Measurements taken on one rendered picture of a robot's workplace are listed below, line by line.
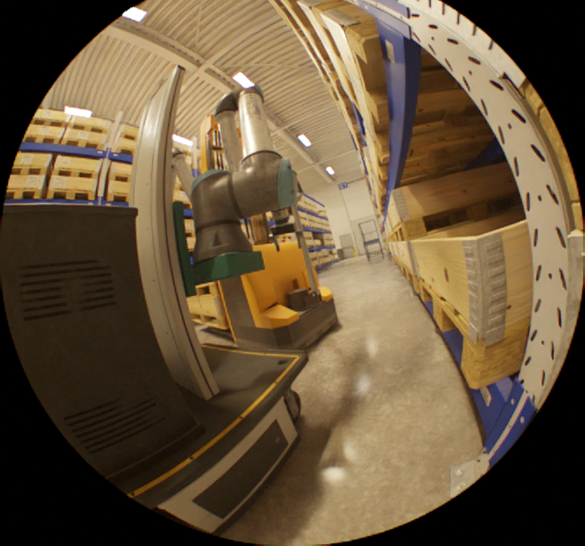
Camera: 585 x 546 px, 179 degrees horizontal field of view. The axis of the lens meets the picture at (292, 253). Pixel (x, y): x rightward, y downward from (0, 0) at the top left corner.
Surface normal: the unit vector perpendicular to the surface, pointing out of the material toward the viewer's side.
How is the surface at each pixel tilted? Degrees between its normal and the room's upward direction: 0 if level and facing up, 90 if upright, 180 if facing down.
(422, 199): 90
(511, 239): 90
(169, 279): 90
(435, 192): 90
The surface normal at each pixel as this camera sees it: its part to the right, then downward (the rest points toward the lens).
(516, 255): -0.45, 0.06
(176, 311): 0.86, -0.24
